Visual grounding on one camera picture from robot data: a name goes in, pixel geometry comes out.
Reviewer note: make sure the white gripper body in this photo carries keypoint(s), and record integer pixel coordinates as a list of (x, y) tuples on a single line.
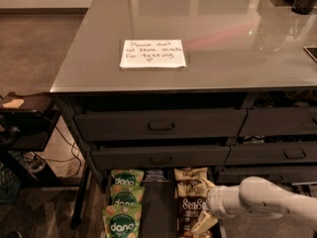
[(217, 199)]

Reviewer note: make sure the back tan chip bag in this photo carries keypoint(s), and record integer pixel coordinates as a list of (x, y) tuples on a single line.
[(189, 174)]

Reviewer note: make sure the tan sticky note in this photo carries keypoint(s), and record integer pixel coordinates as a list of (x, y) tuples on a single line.
[(13, 103)]

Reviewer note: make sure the white handwritten paper note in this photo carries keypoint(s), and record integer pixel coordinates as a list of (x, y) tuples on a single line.
[(152, 54)]

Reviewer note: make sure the top left dark drawer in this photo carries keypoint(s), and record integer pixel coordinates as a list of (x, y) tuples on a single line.
[(159, 124)]

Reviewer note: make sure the middle tan chip bag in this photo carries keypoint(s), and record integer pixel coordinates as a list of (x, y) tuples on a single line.
[(193, 189)]

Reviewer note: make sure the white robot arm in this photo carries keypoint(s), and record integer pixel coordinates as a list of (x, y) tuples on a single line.
[(256, 197)]

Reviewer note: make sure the bottom right dark drawer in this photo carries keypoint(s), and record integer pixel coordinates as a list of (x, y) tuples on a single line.
[(305, 174)]

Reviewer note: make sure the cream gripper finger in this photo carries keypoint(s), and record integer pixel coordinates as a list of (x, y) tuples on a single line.
[(205, 221), (209, 184)]

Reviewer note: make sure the front green dang bag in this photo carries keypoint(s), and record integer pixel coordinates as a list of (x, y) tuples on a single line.
[(122, 221)]

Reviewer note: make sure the dark tablet on counter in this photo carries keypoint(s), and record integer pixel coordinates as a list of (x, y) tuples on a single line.
[(312, 51)]

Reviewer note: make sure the blue kettle chip bag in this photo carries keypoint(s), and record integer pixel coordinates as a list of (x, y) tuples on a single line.
[(156, 175)]

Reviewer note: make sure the tan chip bag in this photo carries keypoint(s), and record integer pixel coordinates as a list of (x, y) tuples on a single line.
[(189, 174), (193, 189)]

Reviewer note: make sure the grey counter cabinet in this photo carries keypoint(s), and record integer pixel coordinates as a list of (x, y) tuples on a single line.
[(223, 84)]

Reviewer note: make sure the green dang bag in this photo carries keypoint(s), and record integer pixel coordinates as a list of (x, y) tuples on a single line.
[(126, 194), (122, 221), (127, 177)]

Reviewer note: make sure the middle green dang bag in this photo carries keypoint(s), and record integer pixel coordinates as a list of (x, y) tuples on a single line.
[(126, 194)]

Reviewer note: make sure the brown sea salt bag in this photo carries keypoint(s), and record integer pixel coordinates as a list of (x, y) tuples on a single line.
[(188, 211)]

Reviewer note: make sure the back green dang bag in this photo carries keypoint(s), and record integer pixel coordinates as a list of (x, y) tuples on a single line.
[(127, 177)]

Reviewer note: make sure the dark drawer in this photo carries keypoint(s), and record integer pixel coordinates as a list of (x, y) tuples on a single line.
[(159, 157), (305, 174), (159, 124), (280, 121), (272, 153)]

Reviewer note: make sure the top right dark drawer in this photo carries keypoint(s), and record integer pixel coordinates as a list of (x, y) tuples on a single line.
[(280, 121)]

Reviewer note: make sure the middle left dark drawer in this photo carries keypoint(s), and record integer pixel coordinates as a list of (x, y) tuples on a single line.
[(159, 157)]

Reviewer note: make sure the middle right dark drawer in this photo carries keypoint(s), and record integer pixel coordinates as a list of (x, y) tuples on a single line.
[(272, 153)]

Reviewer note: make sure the black side shelf unit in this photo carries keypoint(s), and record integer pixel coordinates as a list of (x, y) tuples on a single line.
[(28, 129)]

